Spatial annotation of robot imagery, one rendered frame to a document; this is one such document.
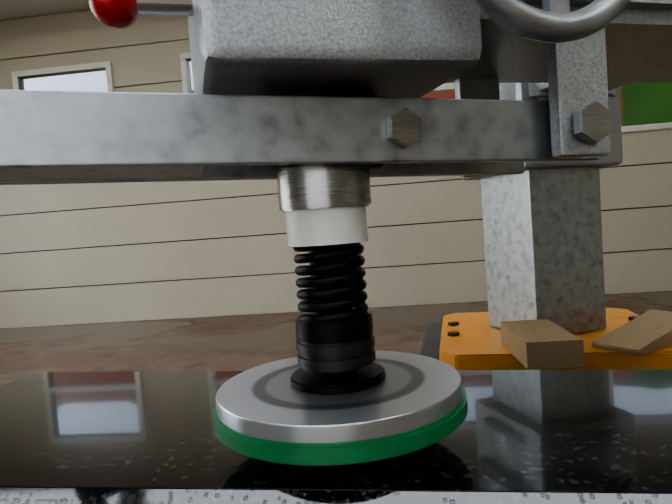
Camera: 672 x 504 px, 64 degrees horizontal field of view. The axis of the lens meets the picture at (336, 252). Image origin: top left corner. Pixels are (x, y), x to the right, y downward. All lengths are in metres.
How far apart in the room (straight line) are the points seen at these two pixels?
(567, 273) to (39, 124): 1.10
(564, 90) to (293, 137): 0.22
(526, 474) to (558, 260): 0.87
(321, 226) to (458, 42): 0.17
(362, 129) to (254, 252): 6.40
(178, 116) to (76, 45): 7.61
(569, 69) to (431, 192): 6.14
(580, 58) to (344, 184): 0.21
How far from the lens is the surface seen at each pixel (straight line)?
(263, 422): 0.40
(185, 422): 0.60
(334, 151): 0.41
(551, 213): 1.26
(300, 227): 0.44
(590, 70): 0.50
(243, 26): 0.37
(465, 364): 1.14
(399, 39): 0.39
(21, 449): 0.63
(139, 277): 7.35
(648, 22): 0.54
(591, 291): 1.34
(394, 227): 6.58
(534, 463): 0.47
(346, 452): 0.39
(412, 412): 0.40
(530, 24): 0.38
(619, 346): 1.18
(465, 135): 0.45
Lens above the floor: 1.06
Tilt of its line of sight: 3 degrees down
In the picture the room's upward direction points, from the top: 4 degrees counter-clockwise
